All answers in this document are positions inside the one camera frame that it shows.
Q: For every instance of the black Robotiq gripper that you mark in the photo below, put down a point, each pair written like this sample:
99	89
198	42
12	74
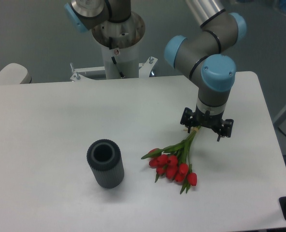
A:
193	119

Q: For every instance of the red tulip bouquet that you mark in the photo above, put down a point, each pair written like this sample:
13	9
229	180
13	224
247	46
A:
173	162

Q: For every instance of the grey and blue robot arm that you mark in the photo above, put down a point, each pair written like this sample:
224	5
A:
201	60

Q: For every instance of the dark grey ribbed vase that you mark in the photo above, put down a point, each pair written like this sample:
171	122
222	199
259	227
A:
104	159

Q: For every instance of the beige chair back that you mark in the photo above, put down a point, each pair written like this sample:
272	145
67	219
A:
14	74

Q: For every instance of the white pedestal base frame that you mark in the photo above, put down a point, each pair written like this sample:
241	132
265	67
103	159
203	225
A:
146	69

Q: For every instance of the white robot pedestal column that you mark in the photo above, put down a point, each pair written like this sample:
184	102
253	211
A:
119	44

